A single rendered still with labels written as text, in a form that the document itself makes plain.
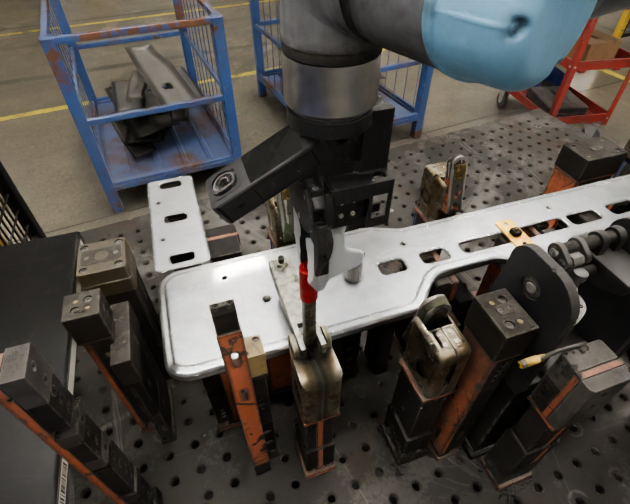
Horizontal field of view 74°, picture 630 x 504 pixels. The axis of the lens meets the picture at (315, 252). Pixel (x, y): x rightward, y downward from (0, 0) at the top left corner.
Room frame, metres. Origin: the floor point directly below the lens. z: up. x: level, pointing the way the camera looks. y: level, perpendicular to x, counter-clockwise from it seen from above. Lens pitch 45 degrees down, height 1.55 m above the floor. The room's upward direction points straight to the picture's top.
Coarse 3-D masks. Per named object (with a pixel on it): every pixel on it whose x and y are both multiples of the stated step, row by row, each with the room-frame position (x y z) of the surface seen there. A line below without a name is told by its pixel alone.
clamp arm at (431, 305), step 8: (432, 296) 0.36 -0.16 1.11; (440, 296) 0.36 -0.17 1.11; (424, 304) 0.36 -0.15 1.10; (432, 304) 0.35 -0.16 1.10; (440, 304) 0.35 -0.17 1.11; (448, 304) 0.35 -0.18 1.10; (416, 312) 0.36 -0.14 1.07; (424, 312) 0.35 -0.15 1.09; (432, 312) 0.34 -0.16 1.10; (440, 312) 0.35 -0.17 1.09; (448, 312) 0.35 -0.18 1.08; (424, 320) 0.35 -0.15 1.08; (432, 320) 0.35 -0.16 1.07; (440, 320) 0.36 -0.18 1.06; (408, 328) 0.37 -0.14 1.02; (432, 328) 0.36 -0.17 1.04; (408, 336) 0.37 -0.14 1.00
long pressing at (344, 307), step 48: (576, 192) 0.74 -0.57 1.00; (624, 192) 0.74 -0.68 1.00; (384, 240) 0.59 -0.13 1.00; (432, 240) 0.59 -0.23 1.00; (192, 288) 0.47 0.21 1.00; (240, 288) 0.47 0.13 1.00; (336, 288) 0.47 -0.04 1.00; (384, 288) 0.47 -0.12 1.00; (192, 336) 0.37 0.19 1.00; (336, 336) 0.37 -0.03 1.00
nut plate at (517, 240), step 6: (498, 222) 0.64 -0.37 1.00; (504, 222) 0.64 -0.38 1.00; (510, 222) 0.64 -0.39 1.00; (498, 228) 0.62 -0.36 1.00; (504, 228) 0.62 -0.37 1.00; (510, 228) 0.61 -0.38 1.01; (504, 234) 0.60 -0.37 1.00; (510, 234) 0.60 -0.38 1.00; (516, 234) 0.59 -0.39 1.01; (522, 234) 0.60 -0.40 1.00; (510, 240) 0.59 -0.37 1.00; (516, 240) 0.58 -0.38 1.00; (522, 240) 0.58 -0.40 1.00; (528, 240) 0.58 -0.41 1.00; (516, 246) 0.57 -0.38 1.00
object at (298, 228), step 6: (294, 210) 0.35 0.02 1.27; (294, 216) 0.35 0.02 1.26; (294, 222) 0.35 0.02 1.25; (300, 222) 0.33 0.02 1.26; (294, 228) 0.35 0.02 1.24; (300, 228) 0.33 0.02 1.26; (336, 228) 0.36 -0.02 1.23; (342, 228) 0.36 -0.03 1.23; (300, 234) 0.33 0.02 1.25; (306, 234) 0.33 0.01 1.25; (300, 240) 0.33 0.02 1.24; (300, 246) 0.33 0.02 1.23; (300, 252) 0.33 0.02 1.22; (306, 252) 0.33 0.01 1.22; (300, 258) 0.33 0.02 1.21; (306, 258) 0.33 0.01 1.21
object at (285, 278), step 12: (276, 264) 0.45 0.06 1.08; (288, 264) 0.45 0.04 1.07; (276, 276) 0.43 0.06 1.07; (288, 276) 0.43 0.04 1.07; (276, 288) 0.42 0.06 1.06; (288, 288) 0.40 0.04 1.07; (288, 300) 0.38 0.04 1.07; (300, 300) 0.38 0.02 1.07; (288, 312) 0.36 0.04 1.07; (300, 312) 0.36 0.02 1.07; (300, 324) 0.34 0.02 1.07; (300, 336) 0.32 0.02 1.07; (300, 348) 0.30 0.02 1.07; (324, 348) 0.31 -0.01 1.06
